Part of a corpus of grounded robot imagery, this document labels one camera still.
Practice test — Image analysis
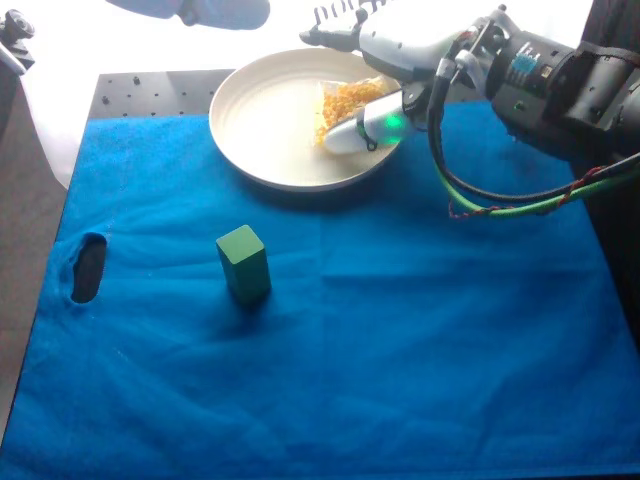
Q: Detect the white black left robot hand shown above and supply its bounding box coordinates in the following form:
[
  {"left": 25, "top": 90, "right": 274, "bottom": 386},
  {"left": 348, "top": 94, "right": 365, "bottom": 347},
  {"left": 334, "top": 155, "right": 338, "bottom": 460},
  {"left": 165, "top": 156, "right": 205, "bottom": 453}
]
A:
[{"left": 104, "top": 0, "right": 272, "bottom": 32}]

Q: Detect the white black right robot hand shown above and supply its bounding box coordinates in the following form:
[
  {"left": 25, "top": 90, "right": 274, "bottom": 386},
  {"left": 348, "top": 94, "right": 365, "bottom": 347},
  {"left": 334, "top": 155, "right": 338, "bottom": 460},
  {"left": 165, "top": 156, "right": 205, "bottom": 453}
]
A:
[{"left": 298, "top": 0, "right": 469, "bottom": 157}]

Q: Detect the bag of yellow beads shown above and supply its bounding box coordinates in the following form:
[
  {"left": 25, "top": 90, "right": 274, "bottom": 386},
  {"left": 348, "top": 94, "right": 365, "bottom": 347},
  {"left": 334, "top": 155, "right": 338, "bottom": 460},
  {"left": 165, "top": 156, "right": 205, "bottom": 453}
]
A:
[{"left": 312, "top": 77, "right": 392, "bottom": 149}]

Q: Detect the green rectangular block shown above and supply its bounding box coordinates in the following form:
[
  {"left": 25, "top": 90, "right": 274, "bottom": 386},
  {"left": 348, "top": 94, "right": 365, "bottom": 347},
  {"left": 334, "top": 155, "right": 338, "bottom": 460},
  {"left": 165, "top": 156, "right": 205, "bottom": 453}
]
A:
[{"left": 215, "top": 224, "right": 273, "bottom": 307}]

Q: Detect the round white plate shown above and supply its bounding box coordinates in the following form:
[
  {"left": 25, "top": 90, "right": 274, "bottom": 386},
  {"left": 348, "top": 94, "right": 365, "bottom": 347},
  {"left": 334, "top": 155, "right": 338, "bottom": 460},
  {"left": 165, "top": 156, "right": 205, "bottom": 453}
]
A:
[{"left": 208, "top": 48, "right": 404, "bottom": 193}]

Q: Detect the green cable of right arm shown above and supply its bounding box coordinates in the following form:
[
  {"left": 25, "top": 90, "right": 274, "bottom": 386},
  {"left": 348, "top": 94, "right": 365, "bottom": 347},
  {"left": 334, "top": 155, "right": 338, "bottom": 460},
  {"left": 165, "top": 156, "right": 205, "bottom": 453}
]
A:
[{"left": 432, "top": 149, "right": 640, "bottom": 220}]

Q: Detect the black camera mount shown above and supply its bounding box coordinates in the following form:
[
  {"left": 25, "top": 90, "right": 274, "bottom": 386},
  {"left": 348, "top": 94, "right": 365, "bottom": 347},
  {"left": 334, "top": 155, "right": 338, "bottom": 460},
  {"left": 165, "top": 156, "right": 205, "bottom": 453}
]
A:
[{"left": 0, "top": 8, "right": 37, "bottom": 76}]

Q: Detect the blue cloth with handle hole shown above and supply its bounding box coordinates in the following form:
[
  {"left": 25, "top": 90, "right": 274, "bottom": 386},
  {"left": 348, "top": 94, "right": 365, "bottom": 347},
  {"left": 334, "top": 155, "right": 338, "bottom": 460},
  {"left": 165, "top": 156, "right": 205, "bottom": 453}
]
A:
[{"left": 0, "top": 99, "right": 640, "bottom": 480}]

